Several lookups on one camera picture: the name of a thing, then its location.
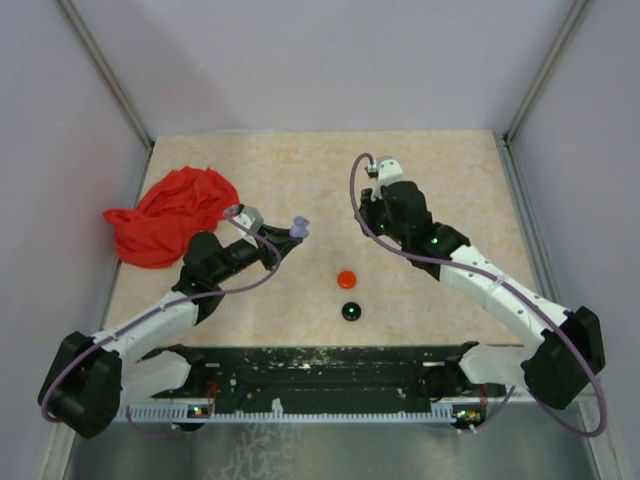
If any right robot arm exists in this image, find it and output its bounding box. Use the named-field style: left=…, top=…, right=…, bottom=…
left=359, top=181, right=605, bottom=410

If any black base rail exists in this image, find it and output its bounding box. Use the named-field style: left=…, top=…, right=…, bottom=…
left=159, top=345, right=506, bottom=417

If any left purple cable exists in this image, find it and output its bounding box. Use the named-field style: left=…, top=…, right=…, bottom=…
left=39, top=204, right=282, bottom=439

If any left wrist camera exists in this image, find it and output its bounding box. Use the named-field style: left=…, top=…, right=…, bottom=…
left=232, top=204, right=264, bottom=247

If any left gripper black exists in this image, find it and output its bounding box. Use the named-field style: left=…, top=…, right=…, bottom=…
left=210, top=223, right=302, bottom=284

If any left aluminium frame post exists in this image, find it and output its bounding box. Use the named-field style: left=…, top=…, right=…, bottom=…
left=53, top=0, right=155, bottom=152

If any red cloth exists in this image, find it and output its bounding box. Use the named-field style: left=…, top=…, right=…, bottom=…
left=103, top=166, right=239, bottom=269

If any aluminium frame post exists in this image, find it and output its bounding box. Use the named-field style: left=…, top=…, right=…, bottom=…
left=502, top=0, right=593, bottom=147
left=53, top=0, right=155, bottom=152

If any white cable duct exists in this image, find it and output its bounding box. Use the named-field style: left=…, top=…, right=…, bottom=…
left=115, top=399, right=480, bottom=425

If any orange earbud charging case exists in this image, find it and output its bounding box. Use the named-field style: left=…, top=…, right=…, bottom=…
left=337, top=270, right=357, bottom=289

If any purple cable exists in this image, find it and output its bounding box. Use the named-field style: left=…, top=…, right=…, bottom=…
left=348, top=152, right=607, bottom=439
left=39, top=204, right=282, bottom=439

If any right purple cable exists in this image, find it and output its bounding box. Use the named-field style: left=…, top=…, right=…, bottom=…
left=348, top=152, right=607, bottom=439

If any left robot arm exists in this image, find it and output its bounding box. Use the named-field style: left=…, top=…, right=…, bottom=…
left=37, top=216, right=309, bottom=439

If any right aluminium frame post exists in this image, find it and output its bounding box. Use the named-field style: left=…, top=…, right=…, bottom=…
left=502, top=0, right=593, bottom=147

